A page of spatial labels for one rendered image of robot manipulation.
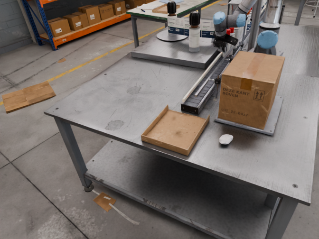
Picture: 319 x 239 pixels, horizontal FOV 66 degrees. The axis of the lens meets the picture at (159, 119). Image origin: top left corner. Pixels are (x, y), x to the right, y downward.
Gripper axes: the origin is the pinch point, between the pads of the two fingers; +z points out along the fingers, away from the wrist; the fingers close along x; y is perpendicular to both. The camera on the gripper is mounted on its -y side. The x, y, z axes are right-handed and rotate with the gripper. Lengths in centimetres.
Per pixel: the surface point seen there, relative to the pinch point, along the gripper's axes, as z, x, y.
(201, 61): -0.8, 12.3, 15.1
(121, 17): 213, -211, 323
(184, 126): -31, 74, -3
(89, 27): 167, -138, 339
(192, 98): -25, 54, 1
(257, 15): -10.0, -26.3, -15.0
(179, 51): 5.0, 2.3, 38.2
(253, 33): 1.9, -20.6, -13.9
